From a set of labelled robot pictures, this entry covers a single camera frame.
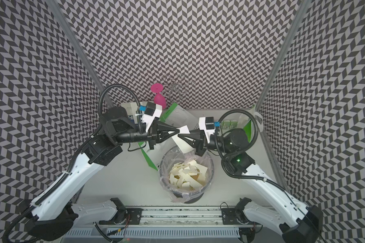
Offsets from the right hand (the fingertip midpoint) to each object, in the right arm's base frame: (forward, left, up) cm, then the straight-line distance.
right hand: (179, 137), depth 53 cm
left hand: (0, 0, +3) cm, 3 cm away
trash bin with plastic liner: (+3, +5, -19) cm, 20 cm away
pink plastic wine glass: (+36, +14, -13) cm, 41 cm away
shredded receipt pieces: (-4, -3, -28) cm, 28 cm away
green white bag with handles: (+25, -36, -22) cm, 48 cm away
